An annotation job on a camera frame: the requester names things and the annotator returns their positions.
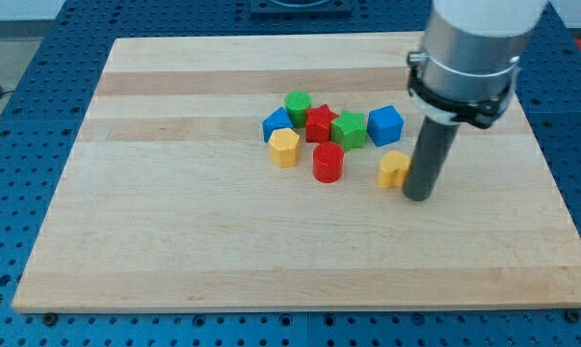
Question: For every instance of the yellow heart block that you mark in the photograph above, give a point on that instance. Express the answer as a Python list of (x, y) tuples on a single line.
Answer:
[(393, 169)]

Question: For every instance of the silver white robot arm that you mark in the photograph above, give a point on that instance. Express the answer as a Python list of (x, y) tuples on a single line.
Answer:
[(465, 67)]

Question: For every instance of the red star block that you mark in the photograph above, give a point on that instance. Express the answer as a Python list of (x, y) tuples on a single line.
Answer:
[(318, 123)]

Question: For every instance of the green star block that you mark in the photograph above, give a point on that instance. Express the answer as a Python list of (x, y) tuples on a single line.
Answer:
[(348, 130)]

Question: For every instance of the yellow hexagon block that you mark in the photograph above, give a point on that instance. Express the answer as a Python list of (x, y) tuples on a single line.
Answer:
[(284, 147)]

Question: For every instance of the red cylinder block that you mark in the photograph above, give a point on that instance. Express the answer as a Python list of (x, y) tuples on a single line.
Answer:
[(328, 161)]

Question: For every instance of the blue triangle block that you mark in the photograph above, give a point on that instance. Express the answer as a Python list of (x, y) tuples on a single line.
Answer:
[(279, 119)]

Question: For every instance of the wooden board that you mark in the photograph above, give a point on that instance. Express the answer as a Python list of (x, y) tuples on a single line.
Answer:
[(169, 201)]

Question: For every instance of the green cylinder block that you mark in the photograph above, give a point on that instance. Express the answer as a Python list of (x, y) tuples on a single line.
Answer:
[(296, 103)]

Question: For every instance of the blue cube block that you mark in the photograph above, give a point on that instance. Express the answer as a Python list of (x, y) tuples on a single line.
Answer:
[(385, 125)]

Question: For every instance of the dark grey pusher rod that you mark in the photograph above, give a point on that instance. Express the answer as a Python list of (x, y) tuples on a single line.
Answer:
[(431, 149)]

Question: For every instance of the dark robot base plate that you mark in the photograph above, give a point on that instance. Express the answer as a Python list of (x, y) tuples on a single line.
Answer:
[(299, 7)]

